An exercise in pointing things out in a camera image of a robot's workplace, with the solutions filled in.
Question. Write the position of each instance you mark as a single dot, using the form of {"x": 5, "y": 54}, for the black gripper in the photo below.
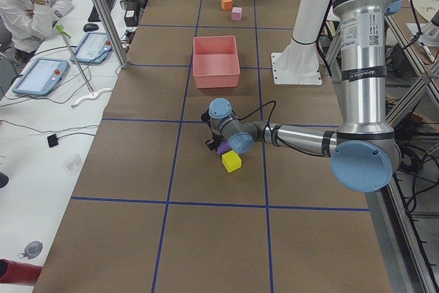
{"x": 215, "y": 137}

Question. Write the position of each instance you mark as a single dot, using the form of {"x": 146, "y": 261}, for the purple foam block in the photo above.
{"x": 223, "y": 148}

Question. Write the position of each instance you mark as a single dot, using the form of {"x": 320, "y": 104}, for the light pink foam block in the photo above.
{"x": 236, "y": 14}

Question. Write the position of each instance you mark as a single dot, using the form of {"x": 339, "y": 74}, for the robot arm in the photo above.
{"x": 362, "y": 150}

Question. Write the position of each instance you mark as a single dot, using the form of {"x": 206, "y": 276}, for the pink plastic bin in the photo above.
{"x": 215, "y": 62}

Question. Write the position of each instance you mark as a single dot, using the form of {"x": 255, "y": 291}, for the yellow foam block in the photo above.
{"x": 231, "y": 161}

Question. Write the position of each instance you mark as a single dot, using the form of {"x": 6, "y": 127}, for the orange foam block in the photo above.
{"x": 227, "y": 5}

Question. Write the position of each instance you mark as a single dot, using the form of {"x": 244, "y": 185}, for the blue teach pendant far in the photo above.
{"x": 93, "y": 49}

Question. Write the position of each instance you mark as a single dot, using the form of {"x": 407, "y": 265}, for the blue teach pendant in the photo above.
{"x": 93, "y": 49}
{"x": 42, "y": 77}

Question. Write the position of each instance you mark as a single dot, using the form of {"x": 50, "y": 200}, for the black computer mouse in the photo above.
{"x": 90, "y": 27}

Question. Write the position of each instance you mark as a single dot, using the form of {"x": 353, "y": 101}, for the blue teach pendant near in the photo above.
{"x": 42, "y": 77}

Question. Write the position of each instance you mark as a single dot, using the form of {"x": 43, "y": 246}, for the metal grabber stick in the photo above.
{"x": 92, "y": 93}

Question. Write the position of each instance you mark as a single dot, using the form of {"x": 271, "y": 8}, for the person in white coat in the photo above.
{"x": 30, "y": 22}

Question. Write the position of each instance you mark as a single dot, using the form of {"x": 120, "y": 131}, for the red cylinder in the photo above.
{"x": 13, "y": 272}

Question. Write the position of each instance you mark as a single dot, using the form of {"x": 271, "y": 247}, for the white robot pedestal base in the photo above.
{"x": 298, "y": 64}

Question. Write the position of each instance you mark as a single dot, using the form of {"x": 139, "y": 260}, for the aluminium frame post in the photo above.
{"x": 109, "y": 26}

